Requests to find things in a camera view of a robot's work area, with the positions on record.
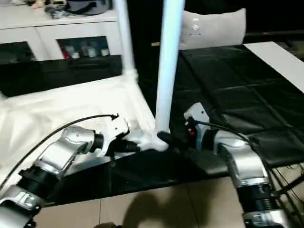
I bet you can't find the white flat board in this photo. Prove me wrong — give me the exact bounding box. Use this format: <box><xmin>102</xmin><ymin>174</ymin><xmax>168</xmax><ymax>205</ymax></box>
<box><xmin>243</xmin><ymin>41</ymin><xmax>304</xmax><ymax>95</ymax></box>

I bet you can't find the white plastic table top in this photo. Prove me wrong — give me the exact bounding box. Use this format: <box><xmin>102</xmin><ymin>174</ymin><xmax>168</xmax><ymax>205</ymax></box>
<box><xmin>0</xmin><ymin>76</ymin><xmax>171</xmax><ymax>177</ymax></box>

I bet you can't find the colourful clutter bundle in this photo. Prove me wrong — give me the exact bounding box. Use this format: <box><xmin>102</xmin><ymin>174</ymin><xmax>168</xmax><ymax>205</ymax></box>
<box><xmin>14</xmin><ymin>0</ymin><xmax>69</xmax><ymax>19</ymax></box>

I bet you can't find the grey pillow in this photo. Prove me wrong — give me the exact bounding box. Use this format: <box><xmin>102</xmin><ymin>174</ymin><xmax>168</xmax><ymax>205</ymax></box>
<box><xmin>180</xmin><ymin>8</ymin><xmax>247</xmax><ymax>50</ymax></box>

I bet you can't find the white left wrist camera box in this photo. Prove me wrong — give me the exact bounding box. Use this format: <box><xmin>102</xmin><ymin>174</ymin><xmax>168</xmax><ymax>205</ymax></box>
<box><xmin>102</xmin><ymin>115</ymin><xmax>130</xmax><ymax>156</ymax></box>

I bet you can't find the white plastic table leg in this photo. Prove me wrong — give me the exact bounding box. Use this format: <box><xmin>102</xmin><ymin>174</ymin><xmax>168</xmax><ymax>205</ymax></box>
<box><xmin>113</xmin><ymin>0</ymin><xmax>139</xmax><ymax>82</ymax></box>
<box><xmin>154</xmin><ymin>0</ymin><xmax>186</xmax><ymax>136</ymax></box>

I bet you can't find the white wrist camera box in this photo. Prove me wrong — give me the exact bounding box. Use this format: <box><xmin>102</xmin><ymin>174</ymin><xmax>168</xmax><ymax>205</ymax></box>
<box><xmin>183</xmin><ymin>103</ymin><xmax>208</xmax><ymax>129</ymax></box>
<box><xmin>102</xmin><ymin>115</ymin><xmax>130</xmax><ymax>156</ymax></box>

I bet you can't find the white sideboard cabinet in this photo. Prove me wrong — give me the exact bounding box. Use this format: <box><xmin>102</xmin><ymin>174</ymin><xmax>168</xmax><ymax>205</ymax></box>
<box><xmin>0</xmin><ymin>5</ymin><xmax>125</xmax><ymax>65</ymax></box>

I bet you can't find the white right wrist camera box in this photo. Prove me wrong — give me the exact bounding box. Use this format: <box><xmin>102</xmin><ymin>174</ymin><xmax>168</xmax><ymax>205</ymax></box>
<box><xmin>183</xmin><ymin>103</ymin><xmax>208</xmax><ymax>129</ymax></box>

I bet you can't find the grey bag with black strap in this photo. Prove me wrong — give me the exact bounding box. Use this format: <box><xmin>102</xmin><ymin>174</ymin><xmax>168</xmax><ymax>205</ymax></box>
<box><xmin>66</xmin><ymin>0</ymin><xmax>114</xmax><ymax>16</ymax></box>

